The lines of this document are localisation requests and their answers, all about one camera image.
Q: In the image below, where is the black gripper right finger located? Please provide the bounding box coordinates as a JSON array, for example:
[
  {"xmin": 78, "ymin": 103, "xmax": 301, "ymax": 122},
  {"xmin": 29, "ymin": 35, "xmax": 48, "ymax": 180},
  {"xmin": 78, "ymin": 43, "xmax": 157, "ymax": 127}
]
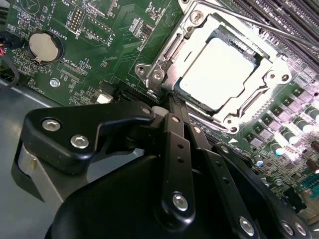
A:
[{"xmin": 184, "ymin": 99, "xmax": 314, "ymax": 239}]

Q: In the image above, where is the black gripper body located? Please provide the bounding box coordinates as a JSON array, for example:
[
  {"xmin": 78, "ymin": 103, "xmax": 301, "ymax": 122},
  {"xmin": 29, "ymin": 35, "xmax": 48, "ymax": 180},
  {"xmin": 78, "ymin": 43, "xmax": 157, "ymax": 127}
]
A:
[{"xmin": 43, "ymin": 154, "xmax": 234, "ymax": 239}]

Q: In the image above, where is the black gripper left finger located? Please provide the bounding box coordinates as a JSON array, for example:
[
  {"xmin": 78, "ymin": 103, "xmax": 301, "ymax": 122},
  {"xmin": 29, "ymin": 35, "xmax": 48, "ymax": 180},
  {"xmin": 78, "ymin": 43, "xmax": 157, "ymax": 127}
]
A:
[{"xmin": 11, "ymin": 92, "xmax": 197, "ymax": 226}]

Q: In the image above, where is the metal socket cover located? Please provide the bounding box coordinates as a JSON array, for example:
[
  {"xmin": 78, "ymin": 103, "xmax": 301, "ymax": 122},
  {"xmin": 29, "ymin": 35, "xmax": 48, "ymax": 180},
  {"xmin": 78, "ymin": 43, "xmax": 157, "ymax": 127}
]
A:
[{"xmin": 159, "ymin": 12, "xmax": 292, "ymax": 132}]

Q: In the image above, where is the silver CPU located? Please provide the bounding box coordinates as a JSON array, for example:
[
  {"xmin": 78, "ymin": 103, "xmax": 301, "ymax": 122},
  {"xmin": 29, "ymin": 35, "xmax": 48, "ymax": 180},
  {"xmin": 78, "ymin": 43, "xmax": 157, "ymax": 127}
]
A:
[{"xmin": 178, "ymin": 37, "xmax": 259, "ymax": 112}]

